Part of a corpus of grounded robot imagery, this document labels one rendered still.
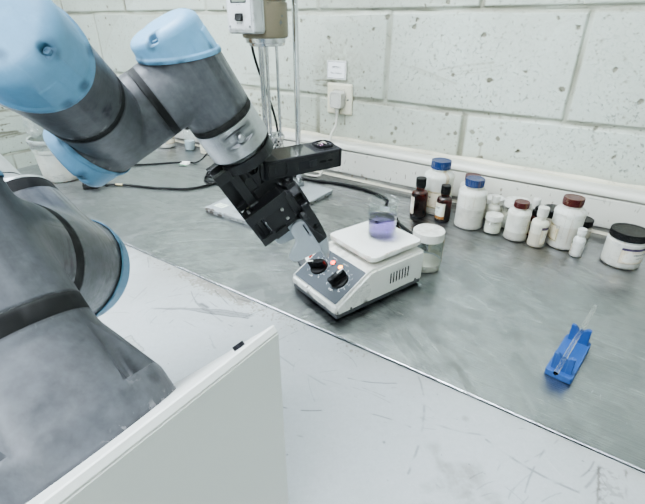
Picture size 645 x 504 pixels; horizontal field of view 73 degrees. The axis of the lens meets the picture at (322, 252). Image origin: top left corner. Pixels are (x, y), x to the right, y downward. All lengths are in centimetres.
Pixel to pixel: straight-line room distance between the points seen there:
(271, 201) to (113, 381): 31
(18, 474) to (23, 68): 23
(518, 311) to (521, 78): 57
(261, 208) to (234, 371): 31
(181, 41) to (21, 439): 34
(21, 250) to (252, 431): 19
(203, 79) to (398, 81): 84
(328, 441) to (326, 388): 8
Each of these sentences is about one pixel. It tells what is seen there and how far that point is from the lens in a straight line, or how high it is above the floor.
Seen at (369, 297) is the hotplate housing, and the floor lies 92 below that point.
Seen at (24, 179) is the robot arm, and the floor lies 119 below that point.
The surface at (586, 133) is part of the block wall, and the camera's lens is 115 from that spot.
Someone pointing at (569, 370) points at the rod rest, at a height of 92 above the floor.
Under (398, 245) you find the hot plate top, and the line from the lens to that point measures 75.
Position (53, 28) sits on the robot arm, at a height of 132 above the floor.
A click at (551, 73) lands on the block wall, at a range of 114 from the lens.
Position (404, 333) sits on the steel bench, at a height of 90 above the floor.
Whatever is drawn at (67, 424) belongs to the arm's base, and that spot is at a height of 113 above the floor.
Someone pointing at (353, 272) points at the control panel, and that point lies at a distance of 72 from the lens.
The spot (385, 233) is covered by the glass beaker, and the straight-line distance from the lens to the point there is 75.
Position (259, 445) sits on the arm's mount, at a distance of 33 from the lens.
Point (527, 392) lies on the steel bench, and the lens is 65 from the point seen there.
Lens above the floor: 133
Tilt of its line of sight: 28 degrees down
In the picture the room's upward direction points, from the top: straight up
